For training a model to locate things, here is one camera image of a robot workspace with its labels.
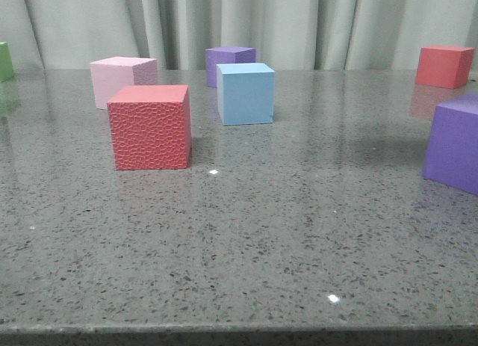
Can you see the light blue smooth cube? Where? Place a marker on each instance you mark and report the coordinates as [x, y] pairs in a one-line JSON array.
[[245, 93]]

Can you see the red textured foam cube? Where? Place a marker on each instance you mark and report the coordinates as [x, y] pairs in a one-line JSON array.
[[150, 127]]

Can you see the purple foam cube rear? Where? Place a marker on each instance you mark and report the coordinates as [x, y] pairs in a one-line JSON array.
[[226, 55]]

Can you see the purple foam cube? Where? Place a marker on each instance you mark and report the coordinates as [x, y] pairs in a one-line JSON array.
[[451, 155], [226, 55]]

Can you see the pink foam cube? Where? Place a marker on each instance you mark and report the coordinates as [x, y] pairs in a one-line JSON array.
[[111, 74]]

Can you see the purple foam cube front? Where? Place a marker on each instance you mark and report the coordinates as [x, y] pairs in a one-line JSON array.
[[451, 155]]

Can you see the red foam cube rear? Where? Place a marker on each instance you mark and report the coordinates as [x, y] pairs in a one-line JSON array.
[[444, 66]]

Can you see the grey pleated curtain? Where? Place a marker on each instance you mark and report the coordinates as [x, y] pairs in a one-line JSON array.
[[287, 34]]

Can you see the green foam cube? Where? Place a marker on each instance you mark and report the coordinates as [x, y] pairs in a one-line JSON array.
[[6, 66]]

